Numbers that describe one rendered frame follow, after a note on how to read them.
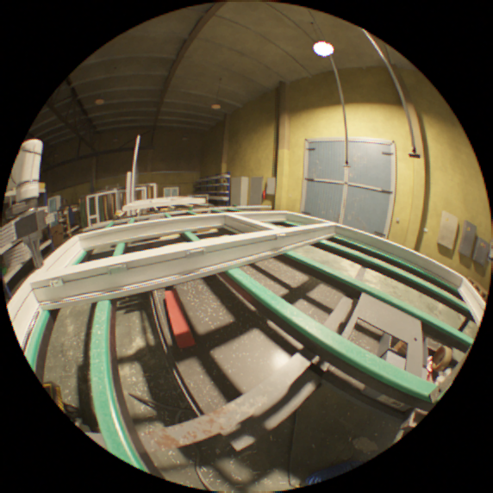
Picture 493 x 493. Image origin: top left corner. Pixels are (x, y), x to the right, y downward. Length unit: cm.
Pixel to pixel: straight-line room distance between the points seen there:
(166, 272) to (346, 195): 619
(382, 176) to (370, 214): 153
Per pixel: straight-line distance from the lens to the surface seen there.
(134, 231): 75
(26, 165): 57
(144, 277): 36
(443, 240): 653
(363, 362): 28
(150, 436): 26
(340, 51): 888
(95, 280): 38
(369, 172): 626
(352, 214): 615
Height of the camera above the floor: 106
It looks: 21 degrees down
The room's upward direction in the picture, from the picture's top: 4 degrees clockwise
